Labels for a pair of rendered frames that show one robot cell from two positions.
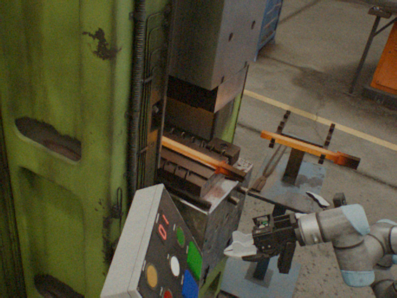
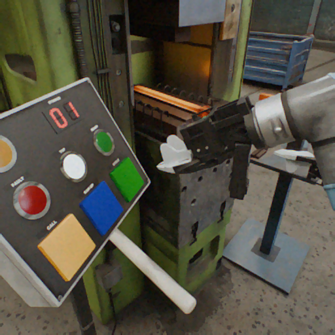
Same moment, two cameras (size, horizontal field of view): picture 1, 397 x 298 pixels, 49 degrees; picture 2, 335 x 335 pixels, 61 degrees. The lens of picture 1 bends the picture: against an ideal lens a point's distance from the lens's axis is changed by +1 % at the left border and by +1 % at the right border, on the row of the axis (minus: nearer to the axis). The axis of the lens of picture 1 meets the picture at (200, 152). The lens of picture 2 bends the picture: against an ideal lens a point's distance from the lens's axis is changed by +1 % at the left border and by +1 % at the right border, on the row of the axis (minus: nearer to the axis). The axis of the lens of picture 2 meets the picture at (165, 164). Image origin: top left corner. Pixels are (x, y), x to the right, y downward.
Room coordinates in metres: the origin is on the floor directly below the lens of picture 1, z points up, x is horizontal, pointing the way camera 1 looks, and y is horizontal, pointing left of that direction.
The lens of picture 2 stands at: (0.38, -0.29, 1.36)
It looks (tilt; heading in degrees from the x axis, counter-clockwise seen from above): 32 degrees down; 21
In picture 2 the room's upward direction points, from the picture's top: straight up
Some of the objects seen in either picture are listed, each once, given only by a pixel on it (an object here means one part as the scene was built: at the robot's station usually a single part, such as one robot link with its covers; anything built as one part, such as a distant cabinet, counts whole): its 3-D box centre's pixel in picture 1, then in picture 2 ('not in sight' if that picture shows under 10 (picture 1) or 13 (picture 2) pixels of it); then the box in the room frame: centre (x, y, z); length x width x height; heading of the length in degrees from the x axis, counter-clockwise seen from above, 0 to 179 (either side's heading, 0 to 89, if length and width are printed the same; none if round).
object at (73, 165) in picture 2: (174, 266); (74, 166); (0.71, 0.02, 1.09); 0.05 x 0.03 x 0.04; 155
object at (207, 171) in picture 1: (166, 155); (156, 108); (1.35, 0.13, 0.96); 0.42 x 0.20 x 0.09; 65
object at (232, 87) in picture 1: (175, 68); (154, 2); (1.35, 0.13, 1.32); 0.42 x 0.20 x 0.10; 65
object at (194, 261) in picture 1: (193, 261); (126, 179); (0.81, -0.03, 1.01); 0.07 x 0.05 x 0.07; 0
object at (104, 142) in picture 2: (179, 236); (104, 142); (0.81, 0.02, 1.09); 0.05 x 0.03 x 0.04; 155
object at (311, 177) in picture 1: (289, 180); (293, 152); (1.67, -0.44, 0.70); 0.40 x 0.30 x 0.02; 163
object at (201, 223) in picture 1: (166, 200); (164, 159); (1.40, 0.11, 0.69); 0.56 x 0.38 x 0.45; 65
